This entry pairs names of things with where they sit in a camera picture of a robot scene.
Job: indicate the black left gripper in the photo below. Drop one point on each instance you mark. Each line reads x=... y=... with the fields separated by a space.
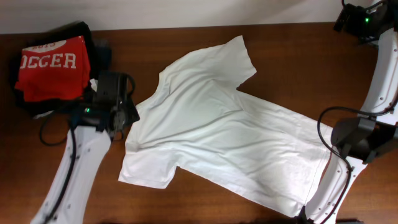
x=123 y=115

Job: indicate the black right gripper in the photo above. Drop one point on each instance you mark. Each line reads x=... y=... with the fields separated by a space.
x=344 y=17

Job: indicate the white t-shirt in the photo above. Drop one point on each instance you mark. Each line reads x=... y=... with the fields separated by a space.
x=199 y=121

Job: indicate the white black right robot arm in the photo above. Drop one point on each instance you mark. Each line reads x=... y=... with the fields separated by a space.
x=356 y=142

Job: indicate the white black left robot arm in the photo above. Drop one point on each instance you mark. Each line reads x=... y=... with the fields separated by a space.
x=95 y=119

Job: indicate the dark navy folded garment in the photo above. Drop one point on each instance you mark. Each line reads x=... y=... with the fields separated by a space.
x=104 y=52

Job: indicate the red soccer folded shirt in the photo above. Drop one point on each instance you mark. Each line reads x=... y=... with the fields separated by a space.
x=58 y=70

